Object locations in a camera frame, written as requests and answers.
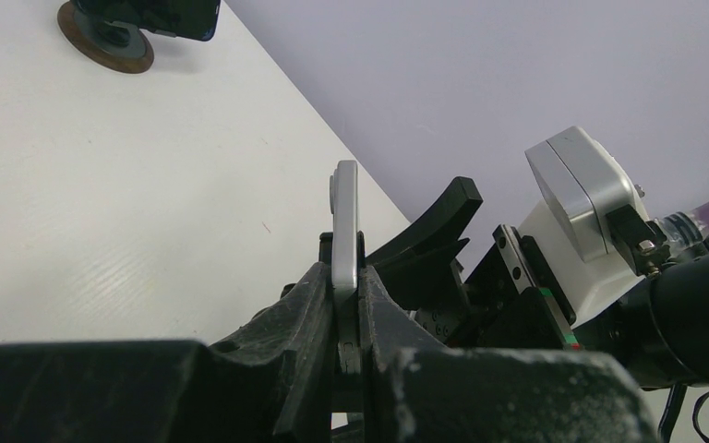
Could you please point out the brown-base small phone stand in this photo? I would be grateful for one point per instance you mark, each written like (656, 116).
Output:
(120, 47)

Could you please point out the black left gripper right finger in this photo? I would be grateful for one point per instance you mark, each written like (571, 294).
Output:
(418, 390)

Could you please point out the silver-edged black phone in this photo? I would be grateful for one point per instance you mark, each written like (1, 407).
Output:
(345, 229)

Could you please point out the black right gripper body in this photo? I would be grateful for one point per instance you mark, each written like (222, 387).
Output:
(522, 295)

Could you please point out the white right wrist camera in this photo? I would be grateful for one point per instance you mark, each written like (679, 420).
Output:
(580, 183)

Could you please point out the black phone on brown stand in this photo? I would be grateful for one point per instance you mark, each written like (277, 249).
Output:
(189, 19)

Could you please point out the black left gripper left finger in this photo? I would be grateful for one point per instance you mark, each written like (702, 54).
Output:
(270, 381)

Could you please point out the black round-base phone stand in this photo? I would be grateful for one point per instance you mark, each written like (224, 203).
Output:
(345, 342)

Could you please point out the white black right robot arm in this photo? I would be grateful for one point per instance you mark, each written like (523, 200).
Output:
(657, 327)

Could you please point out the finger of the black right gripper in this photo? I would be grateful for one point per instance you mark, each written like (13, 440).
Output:
(416, 281)
(441, 224)

